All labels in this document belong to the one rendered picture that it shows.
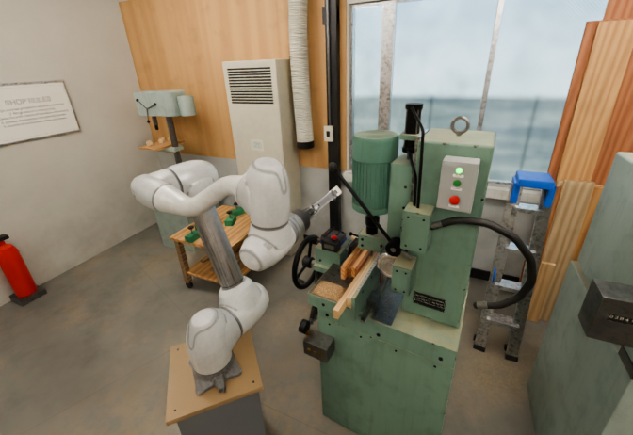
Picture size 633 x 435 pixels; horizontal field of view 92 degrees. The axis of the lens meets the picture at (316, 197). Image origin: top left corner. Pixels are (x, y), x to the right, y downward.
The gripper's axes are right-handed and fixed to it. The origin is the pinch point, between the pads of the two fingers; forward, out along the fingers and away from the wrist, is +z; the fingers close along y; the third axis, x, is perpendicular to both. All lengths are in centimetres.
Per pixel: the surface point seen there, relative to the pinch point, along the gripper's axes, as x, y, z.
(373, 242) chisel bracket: -27.4, -8.8, 20.5
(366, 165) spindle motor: 0.7, 13.8, 15.3
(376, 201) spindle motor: -12.9, 6.6, 16.7
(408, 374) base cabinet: -77, -22, 2
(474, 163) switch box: -17.6, 45.2, 7.4
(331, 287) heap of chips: -29.8, -23.9, -1.1
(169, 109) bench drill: 149, -149, 95
